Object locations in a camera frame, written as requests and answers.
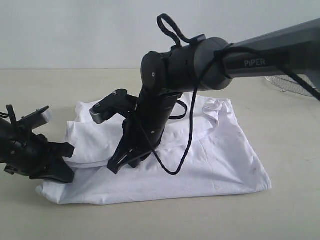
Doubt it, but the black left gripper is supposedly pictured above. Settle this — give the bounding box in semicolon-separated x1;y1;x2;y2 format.
3;135;75;184

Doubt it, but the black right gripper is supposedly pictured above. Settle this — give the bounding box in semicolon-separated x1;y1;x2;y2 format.
107;117;160;174

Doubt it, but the white t-shirt red logo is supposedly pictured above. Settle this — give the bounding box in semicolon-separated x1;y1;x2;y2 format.
35;96;272;205

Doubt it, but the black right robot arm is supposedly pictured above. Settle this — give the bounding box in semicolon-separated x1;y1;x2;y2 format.
102;15;320;174

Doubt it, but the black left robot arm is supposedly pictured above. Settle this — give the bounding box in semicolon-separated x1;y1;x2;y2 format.
0;119;75;184

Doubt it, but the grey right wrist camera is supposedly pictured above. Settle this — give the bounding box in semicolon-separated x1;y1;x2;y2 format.
89;88;138;124

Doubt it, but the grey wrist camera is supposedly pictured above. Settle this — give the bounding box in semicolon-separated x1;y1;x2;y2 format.
89;88;138;124
17;106;52;131

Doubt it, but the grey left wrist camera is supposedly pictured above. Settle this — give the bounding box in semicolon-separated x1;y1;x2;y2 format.
17;106;52;131

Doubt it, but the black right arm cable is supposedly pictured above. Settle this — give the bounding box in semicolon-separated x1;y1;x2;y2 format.
134;13;320;176

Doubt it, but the metal wire mesh basket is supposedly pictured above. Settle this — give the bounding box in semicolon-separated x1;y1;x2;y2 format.
265;75;313;98

